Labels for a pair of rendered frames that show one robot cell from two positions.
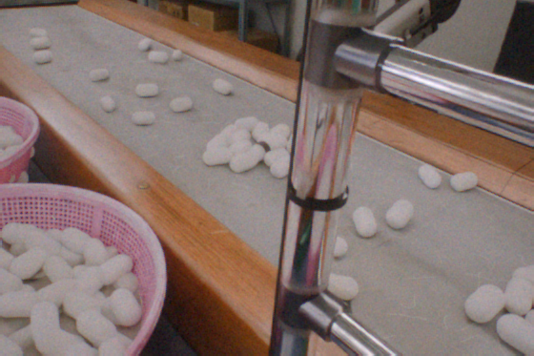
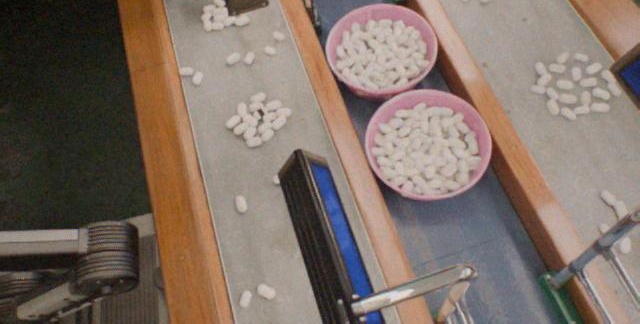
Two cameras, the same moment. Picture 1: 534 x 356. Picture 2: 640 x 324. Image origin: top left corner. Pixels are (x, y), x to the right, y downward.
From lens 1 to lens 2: 1.34 m
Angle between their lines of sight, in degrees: 86
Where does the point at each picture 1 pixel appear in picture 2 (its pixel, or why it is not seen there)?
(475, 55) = not seen: outside the picture
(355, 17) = not seen: outside the picture
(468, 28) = not seen: outside the picture
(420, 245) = (236, 49)
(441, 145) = (172, 91)
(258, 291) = (304, 30)
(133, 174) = (326, 92)
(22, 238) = (370, 82)
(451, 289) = (243, 32)
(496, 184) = (173, 67)
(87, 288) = (350, 56)
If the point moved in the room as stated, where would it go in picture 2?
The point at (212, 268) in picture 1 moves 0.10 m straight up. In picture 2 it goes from (313, 40) to (309, 12)
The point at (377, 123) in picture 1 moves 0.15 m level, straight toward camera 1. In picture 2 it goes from (181, 123) to (226, 80)
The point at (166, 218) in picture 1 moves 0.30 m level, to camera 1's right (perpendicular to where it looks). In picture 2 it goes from (320, 64) to (216, 29)
